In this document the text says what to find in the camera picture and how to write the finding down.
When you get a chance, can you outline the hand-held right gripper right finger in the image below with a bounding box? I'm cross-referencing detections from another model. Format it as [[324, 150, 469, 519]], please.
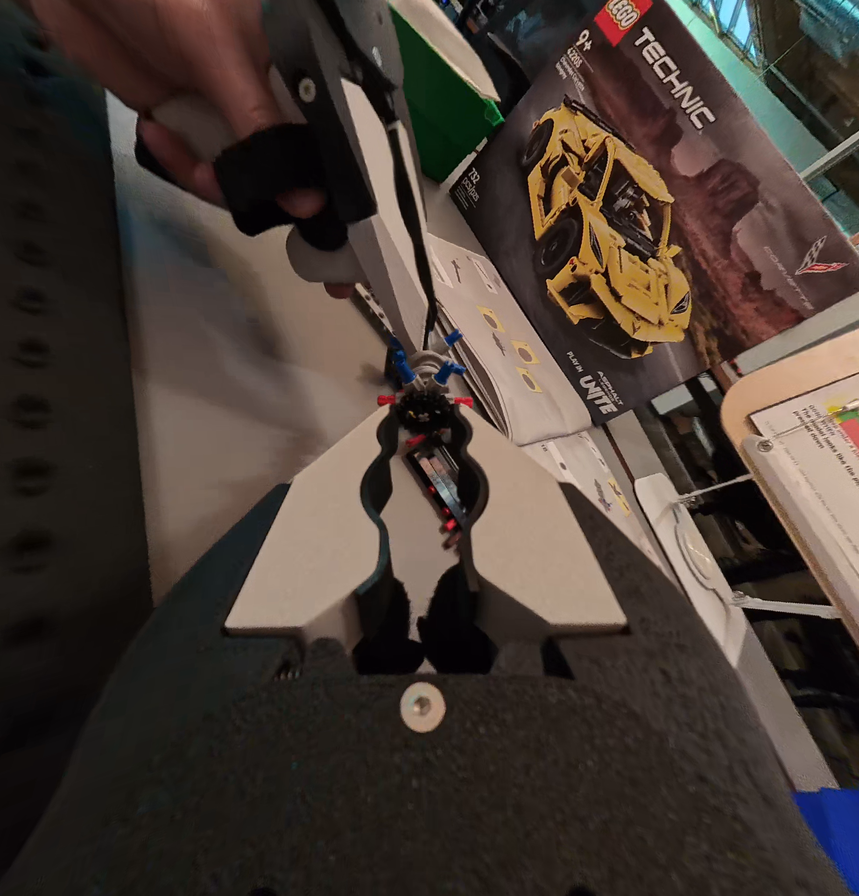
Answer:
[[458, 406, 628, 662]]

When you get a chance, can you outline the printed instruction sheet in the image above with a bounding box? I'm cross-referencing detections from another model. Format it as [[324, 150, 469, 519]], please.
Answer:
[[749, 364, 859, 561]]

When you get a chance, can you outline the lego set box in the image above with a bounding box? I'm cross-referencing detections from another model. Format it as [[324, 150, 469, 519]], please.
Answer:
[[449, 0, 859, 426]]

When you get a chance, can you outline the lego instruction booklet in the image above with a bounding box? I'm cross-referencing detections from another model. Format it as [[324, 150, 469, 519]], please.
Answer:
[[352, 234, 655, 554]]

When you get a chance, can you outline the person's left hand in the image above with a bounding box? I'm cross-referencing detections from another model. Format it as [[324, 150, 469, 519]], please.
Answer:
[[20, 0, 360, 302]]

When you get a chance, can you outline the green plastic bin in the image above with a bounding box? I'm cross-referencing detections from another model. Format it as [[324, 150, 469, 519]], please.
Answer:
[[389, 7, 505, 184]]

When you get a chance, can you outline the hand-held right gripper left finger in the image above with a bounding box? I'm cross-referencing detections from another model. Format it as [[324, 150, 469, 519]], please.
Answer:
[[223, 405, 402, 666]]

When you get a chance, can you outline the grey lego connector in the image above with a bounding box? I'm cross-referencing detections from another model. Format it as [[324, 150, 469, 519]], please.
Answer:
[[386, 328, 469, 393]]

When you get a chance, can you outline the blue plastic bin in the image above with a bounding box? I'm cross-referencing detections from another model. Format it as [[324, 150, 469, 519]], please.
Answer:
[[792, 784, 859, 896]]

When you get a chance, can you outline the black dimpled pad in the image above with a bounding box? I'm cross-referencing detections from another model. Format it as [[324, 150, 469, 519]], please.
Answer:
[[0, 0, 154, 876]]

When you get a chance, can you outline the lego chassis assembly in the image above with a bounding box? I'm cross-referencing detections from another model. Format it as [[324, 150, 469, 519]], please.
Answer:
[[403, 441, 472, 550]]

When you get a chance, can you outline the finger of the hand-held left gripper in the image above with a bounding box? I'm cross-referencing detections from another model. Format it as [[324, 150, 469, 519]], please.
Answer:
[[340, 76, 441, 354]]

